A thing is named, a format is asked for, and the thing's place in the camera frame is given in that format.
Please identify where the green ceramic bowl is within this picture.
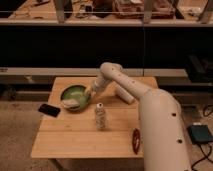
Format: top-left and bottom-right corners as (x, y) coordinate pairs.
(60, 84), (91, 111)

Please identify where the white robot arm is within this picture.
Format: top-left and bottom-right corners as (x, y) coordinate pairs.
(89, 62), (192, 171)

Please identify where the white cloth in bowl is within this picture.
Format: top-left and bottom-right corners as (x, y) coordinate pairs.
(61, 99), (80, 109)

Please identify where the white paper cup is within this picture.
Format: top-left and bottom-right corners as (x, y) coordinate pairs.
(115, 85), (135, 104)

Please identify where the clear plastic bottle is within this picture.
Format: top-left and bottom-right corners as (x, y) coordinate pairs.
(95, 103), (106, 131)

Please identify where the wooden table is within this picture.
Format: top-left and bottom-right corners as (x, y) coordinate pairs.
(30, 76), (159, 160)

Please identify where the black smartphone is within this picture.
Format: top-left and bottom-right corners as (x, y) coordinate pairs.
(38, 104), (61, 117)

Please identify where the black box on floor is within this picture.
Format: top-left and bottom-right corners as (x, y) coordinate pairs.
(187, 125), (213, 144)

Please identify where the black cable on floor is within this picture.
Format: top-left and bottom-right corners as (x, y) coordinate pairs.
(191, 143), (213, 171)

